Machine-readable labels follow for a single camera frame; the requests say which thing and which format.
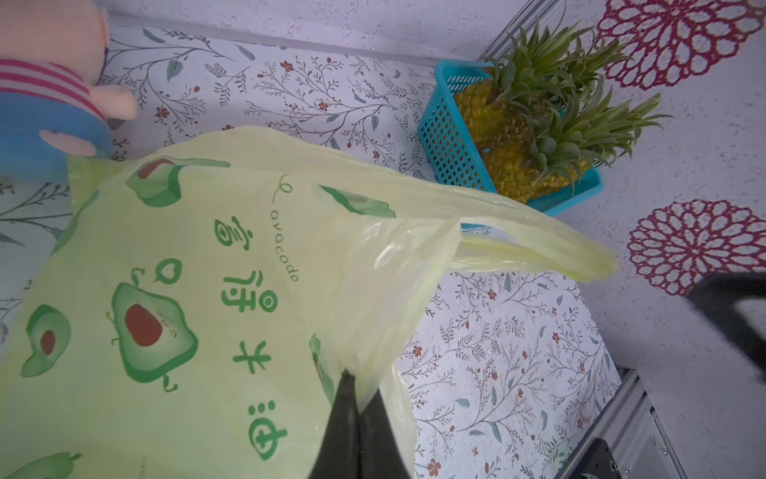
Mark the pineapple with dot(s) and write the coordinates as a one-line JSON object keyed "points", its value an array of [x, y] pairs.
{"points": [[543, 71], [552, 145]]}

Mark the teal plastic basket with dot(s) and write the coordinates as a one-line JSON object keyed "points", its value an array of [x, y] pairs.
{"points": [[453, 155]]}

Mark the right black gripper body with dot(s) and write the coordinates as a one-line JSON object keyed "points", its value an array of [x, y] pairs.
{"points": [[716, 297]]}

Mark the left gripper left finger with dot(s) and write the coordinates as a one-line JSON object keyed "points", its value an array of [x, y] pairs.
{"points": [[339, 454]]}

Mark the plush doll toy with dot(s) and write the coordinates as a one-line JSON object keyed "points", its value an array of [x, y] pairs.
{"points": [[53, 105]]}

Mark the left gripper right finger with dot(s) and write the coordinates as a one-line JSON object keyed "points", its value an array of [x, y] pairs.
{"points": [[379, 456]]}

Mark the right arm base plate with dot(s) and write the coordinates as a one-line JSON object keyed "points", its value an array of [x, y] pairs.
{"points": [[597, 463]]}

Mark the avocado print green plastic bag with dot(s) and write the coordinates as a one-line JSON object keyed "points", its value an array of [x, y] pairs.
{"points": [[195, 317]]}

